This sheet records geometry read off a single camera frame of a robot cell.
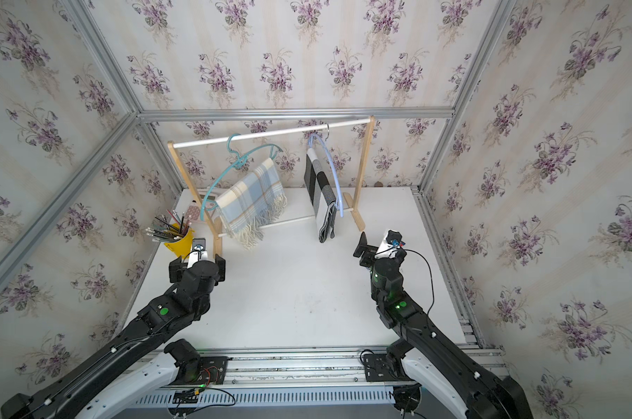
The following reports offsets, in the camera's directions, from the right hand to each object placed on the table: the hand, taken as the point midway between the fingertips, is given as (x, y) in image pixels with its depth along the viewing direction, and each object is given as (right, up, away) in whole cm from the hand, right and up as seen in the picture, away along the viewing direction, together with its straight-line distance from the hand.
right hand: (380, 237), depth 78 cm
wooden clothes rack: (-5, +11, +22) cm, 25 cm away
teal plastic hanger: (-56, +27, +34) cm, 71 cm away
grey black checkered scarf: (-18, +13, +8) cm, 24 cm away
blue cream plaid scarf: (-42, +11, +11) cm, 45 cm away
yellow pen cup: (-70, 0, +15) cm, 72 cm away
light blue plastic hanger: (-16, +37, +29) cm, 50 cm away
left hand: (-52, -6, -3) cm, 52 cm away
